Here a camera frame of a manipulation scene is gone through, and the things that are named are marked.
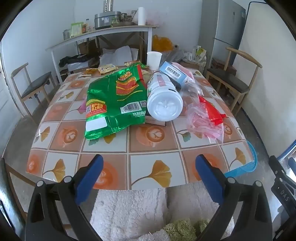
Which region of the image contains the red foil wrapper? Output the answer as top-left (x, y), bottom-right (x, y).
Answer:
top-left (199, 95), bottom-right (226, 127)

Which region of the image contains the dining table with patterned tablecloth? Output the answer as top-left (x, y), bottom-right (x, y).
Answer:
top-left (26, 62), bottom-right (255, 190)

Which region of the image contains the blue plastic basket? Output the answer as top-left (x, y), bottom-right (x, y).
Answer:
top-left (223, 140), bottom-right (258, 179)

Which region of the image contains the clear bag of pink strips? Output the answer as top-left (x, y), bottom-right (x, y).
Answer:
top-left (180, 81), bottom-right (226, 142)

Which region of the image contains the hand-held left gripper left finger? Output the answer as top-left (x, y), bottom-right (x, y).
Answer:
top-left (25, 154), bottom-right (104, 241)

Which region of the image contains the blue medicine box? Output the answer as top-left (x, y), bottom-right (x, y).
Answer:
top-left (159, 61), bottom-right (189, 87)

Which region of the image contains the grey plastic bag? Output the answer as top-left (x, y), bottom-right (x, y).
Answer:
top-left (162, 50), bottom-right (185, 63)

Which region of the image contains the wooden chair with dark seat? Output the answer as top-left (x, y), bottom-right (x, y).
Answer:
top-left (206, 47), bottom-right (263, 112)
top-left (11, 62), bottom-right (56, 112)

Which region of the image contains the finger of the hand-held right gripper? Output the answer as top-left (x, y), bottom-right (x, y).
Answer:
top-left (268, 155), bottom-right (296, 230)

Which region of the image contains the yellow snack packet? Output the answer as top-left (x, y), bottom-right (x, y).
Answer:
top-left (97, 64), bottom-right (118, 75)

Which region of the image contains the grey refrigerator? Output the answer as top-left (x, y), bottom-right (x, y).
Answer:
top-left (200, 0), bottom-right (246, 72)

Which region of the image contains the yellow plastic bag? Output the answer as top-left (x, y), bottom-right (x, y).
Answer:
top-left (152, 35), bottom-right (173, 52)

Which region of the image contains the white sack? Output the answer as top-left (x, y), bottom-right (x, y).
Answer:
top-left (99, 46), bottom-right (139, 67)

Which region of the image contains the white side table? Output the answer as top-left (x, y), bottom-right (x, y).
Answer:
top-left (46, 25), bottom-right (156, 84)

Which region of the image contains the green foil snack bag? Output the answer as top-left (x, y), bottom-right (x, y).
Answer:
top-left (85, 64), bottom-right (148, 140)

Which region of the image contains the green plush cloth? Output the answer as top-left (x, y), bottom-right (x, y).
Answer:
top-left (163, 218), bottom-right (211, 241)

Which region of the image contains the green carton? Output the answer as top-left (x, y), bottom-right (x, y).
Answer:
top-left (70, 22), bottom-right (84, 37)

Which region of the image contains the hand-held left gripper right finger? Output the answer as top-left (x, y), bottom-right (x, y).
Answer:
top-left (195, 154), bottom-right (273, 241)

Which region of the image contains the white paper towel roll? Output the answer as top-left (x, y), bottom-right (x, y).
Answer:
top-left (138, 7), bottom-right (146, 25)

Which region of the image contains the white paper cup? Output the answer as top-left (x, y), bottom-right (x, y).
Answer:
top-left (147, 51), bottom-right (162, 70)

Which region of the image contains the black bag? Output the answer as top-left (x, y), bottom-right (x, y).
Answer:
top-left (59, 54), bottom-right (89, 67)

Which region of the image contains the white green plastic bag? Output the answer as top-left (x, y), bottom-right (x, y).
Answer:
top-left (194, 46), bottom-right (207, 67)

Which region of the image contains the white strawberry drink bottle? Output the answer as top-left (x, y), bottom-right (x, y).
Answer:
top-left (147, 72), bottom-right (184, 121)

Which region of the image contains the steel cooking pot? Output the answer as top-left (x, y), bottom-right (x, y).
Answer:
top-left (94, 11), bottom-right (122, 29)

